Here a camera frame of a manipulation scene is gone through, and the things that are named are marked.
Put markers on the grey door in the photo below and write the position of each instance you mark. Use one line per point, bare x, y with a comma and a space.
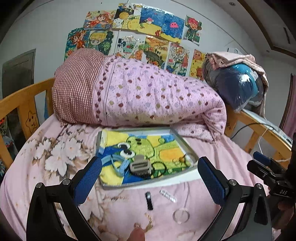
18, 73

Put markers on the wooden bed frame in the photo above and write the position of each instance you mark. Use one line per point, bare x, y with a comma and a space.
24, 101

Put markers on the wall of children's drawings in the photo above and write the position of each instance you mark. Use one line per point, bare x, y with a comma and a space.
144, 33

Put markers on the person's right hand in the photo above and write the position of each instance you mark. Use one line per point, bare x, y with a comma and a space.
283, 213

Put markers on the grey square watch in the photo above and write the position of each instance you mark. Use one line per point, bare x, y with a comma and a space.
141, 167

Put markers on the pink folded cloth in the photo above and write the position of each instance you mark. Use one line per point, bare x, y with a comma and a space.
224, 59

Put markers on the pink floral bed sheet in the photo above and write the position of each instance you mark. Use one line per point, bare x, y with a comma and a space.
54, 153

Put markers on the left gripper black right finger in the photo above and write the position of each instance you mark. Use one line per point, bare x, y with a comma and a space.
214, 180

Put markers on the green frog drawing towel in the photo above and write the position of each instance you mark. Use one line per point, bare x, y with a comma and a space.
143, 148

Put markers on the pink apple-print quilt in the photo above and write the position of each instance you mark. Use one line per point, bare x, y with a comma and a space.
112, 91

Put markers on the black hair clip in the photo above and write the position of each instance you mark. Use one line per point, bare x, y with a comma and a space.
149, 200

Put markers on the person's left hand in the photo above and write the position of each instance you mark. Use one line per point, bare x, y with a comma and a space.
137, 234

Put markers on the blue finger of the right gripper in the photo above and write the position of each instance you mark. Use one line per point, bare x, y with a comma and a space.
261, 158
261, 172

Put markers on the blue plastic-wrapped bedding bundle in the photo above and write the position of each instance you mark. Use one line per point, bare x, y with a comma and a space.
238, 85

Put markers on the clear plastic hair clip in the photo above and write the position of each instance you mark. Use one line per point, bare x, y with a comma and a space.
168, 196

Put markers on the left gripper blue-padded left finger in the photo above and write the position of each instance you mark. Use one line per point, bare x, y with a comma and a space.
84, 180

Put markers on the grey tray box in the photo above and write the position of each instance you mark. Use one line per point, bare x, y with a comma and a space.
148, 182

